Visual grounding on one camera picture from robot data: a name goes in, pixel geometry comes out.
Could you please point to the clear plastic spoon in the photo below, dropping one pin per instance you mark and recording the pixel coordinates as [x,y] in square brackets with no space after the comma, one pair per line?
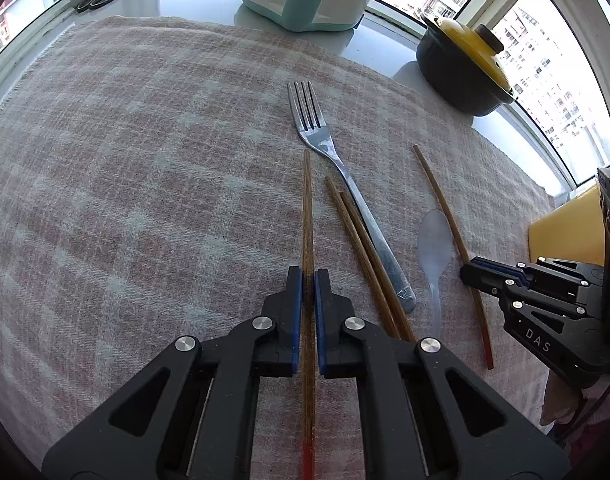
[435,245]

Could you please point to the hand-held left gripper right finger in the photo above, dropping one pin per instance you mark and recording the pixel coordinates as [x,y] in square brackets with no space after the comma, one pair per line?
[320,320]

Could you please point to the pink plaid cloth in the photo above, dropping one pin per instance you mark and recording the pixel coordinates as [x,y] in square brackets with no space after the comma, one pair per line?
[135,185]

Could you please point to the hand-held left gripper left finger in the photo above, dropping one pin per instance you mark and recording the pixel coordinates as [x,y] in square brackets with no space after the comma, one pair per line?
[297,305]

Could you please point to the yellow plastic container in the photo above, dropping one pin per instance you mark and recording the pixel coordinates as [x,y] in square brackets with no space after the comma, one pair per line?
[565,235]

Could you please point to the metal fork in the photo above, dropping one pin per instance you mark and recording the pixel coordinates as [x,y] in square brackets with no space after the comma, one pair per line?
[317,140]

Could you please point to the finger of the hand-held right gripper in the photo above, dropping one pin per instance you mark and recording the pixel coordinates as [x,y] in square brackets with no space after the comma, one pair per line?
[485,282]
[560,274]

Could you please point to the black clay pot yellow lid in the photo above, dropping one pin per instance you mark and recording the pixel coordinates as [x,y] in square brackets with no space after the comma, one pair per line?
[450,75]

